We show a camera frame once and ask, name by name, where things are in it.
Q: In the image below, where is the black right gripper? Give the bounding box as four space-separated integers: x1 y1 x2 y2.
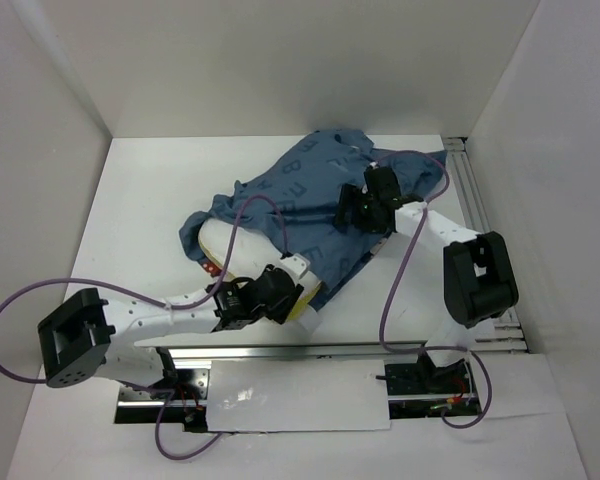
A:
333 183 387 235

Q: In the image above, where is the white pillow with yellow edge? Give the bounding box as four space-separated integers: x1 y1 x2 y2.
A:
198 218 322 338

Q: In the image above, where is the blue cartoon print pillowcase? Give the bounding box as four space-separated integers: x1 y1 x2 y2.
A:
179 129 446 310

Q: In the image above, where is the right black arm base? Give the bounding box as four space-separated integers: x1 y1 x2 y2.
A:
376 354 474 396

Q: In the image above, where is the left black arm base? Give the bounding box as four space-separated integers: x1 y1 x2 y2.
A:
119 347 210 407

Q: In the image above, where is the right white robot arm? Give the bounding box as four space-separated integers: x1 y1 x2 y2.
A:
334 164 519 392

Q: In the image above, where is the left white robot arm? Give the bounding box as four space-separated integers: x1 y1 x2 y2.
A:
37 257 306 399

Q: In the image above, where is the white cover plate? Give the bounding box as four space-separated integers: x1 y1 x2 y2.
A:
206 360 391 433

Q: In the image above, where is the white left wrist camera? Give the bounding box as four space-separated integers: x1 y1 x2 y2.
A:
279 252 310 283

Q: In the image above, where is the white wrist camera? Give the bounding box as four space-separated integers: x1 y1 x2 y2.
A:
279 252 310 283
362 161 379 197

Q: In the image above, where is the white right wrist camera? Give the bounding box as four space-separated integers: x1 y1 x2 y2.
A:
362 161 379 197

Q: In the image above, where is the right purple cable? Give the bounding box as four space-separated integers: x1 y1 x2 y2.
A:
367 149 494 430

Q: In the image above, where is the purple cable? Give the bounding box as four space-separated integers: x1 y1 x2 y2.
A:
0 194 292 460
367 149 494 430

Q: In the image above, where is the aluminium frame rail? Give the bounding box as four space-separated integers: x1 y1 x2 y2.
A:
57 137 531 364

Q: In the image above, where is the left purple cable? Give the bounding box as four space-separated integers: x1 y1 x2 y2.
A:
0 194 292 460

